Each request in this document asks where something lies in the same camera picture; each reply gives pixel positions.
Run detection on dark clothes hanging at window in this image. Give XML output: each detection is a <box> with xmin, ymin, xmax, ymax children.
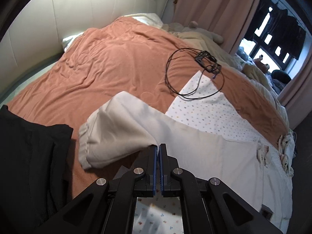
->
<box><xmin>244</xmin><ymin>0</ymin><xmax>306</xmax><ymax>59</ymax></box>

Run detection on black garment on bed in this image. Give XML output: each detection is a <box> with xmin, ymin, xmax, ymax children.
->
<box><xmin>1</xmin><ymin>105</ymin><xmax>73</xmax><ymax>233</ymax></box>

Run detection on crumpled pale fringed cloth pile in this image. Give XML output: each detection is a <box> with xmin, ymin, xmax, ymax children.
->
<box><xmin>256</xmin><ymin>129</ymin><xmax>295</xmax><ymax>178</ymax></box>

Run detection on dotted white bed sheet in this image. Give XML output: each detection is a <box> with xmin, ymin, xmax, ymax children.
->
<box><xmin>134</xmin><ymin>70</ymin><xmax>261</xmax><ymax>234</ymax></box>

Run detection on right pink curtain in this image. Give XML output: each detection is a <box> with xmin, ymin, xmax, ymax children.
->
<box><xmin>278</xmin><ymin>50</ymin><xmax>311</xmax><ymax>116</ymax></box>

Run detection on pink curtain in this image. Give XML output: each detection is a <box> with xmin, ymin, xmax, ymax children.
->
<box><xmin>173</xmin><ymin>0</ymin><xmax>260</xmax><ymax>54</ymax></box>
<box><xmin>278</xmin><ymin>50</ymin><xmax>311</xmax><ymax>116</ymax></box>

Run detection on brown plush toy at window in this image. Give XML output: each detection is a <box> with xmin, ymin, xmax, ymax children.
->
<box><xmin>253</xmin><ymin>54</ymin><xmax>270</xmax><ymax>74</ymax></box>

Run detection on orange-brown blanket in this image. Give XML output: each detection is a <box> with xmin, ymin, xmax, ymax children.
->
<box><xmin>6</xmin><ymin>16</ymin><xmax>289</xmax><ymax>198</ymax></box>

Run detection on beige plush bear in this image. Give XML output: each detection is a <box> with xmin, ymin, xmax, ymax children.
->
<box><xmin>161</xmin><ymin>21</ymin><xmax>224</xmax><ymax>45</ymax></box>

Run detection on cream padded headboard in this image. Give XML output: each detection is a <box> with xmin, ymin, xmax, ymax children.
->
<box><xmin>1</xmin><ymin>0</ymin><xmax>169</xmax><ymax>104</ymax></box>

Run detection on left pink curtain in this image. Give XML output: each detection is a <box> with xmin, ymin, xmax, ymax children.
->
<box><xmin>173</xmin><ymin>0</ymin><xmax>260</xmax><ymax>54</ymax></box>

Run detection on black cable with device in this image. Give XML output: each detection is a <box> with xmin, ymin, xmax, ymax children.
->
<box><xmin>164</xmin><ymin>47</ymin><xmax>225</xmax><ymax>100</ymax></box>

